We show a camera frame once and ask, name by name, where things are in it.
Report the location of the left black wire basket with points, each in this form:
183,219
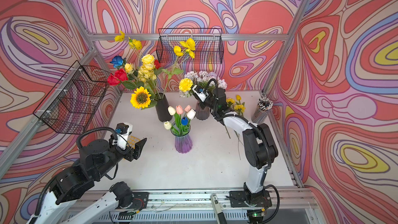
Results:
73,101

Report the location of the yellow and lilac bouquet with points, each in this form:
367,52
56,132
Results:
201,78

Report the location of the black vase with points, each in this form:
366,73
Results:
162,109

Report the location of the red grey glass vase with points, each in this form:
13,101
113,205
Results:
202,113

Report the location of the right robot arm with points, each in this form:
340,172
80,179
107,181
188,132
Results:
259,146

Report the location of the purple glass tulip vase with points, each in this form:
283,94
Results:
183,142

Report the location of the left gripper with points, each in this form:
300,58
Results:
130,154

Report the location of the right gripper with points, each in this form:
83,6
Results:
201,103

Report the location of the tulip bunch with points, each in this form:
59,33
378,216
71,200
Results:
178,113

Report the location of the yellow tulip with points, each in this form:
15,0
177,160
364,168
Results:
239,100

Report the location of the tool on front rail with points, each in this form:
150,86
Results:
220,217

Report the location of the mixed rose bouquet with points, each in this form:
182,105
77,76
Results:
133,76

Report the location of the black wire basket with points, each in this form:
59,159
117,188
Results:
209,45
73,101

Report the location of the patterned pen cup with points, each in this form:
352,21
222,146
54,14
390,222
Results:
264,107

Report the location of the back black wire basket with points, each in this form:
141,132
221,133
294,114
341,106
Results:
209,45

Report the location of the blue tulip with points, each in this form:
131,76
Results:
184,121

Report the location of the sunflower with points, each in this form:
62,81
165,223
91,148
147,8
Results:
141,98

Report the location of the yellow calculator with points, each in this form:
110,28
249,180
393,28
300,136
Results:
132,140

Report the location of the yellow carnation stem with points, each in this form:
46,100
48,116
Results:
239,109
185,85
230,102

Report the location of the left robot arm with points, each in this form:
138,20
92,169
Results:
100,150

